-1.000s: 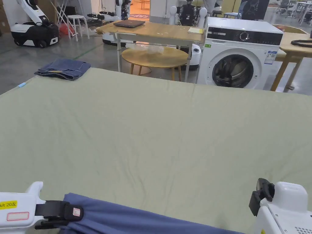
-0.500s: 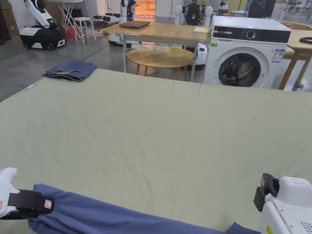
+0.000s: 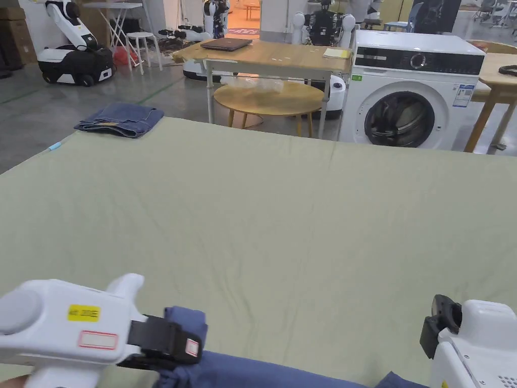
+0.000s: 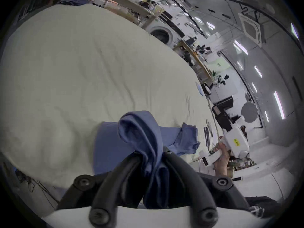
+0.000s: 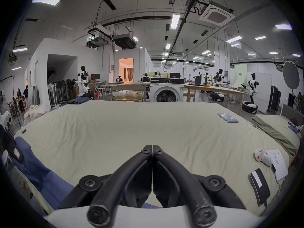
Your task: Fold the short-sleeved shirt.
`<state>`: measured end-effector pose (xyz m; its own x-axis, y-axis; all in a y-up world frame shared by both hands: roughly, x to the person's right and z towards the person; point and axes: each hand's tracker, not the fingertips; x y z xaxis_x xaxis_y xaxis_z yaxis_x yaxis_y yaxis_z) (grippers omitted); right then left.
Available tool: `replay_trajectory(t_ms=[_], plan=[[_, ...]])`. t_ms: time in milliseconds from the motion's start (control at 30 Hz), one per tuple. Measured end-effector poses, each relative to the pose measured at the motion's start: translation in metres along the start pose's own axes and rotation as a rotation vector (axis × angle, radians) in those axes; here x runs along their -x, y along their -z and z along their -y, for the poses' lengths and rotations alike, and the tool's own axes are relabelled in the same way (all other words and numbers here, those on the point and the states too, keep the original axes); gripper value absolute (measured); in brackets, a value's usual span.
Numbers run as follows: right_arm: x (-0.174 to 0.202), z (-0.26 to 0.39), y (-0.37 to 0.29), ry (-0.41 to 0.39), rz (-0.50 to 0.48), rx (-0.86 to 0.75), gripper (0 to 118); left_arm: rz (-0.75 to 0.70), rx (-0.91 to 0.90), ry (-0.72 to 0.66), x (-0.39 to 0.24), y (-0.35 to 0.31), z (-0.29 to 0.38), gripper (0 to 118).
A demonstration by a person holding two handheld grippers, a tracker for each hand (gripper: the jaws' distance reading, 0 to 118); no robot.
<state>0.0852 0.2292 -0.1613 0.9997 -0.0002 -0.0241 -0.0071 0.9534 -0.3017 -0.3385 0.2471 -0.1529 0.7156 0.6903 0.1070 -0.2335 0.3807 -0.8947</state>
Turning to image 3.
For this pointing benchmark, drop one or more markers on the folded blue jeans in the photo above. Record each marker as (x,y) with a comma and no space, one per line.
(121,119)

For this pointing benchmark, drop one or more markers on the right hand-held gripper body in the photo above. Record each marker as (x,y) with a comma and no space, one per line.
(480,347)

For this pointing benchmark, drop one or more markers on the white washing machine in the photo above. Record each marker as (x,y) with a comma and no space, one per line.
(408,81)

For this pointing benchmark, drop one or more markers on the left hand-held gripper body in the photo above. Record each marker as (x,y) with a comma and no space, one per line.
(48,323)

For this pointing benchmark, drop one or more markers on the bed with pale green sheet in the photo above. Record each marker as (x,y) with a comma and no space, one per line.
(258,226)

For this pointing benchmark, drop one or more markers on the white robot with round base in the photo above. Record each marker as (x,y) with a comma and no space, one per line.
(202,36)

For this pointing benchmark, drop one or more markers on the person's left hand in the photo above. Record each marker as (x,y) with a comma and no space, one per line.
(12,382)

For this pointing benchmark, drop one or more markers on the black and white humanoid robot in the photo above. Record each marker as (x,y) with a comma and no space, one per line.
(323,24)

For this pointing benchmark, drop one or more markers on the white and black wheeled robot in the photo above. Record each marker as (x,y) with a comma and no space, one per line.
(72,60)

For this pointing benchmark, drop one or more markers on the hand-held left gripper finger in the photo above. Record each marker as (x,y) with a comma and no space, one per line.
(165,339)

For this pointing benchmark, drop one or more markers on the stack of brown cartons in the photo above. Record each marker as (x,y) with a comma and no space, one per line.
(16,36)

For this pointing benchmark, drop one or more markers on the dark blue shirt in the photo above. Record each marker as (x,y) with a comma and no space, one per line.
(258,372)

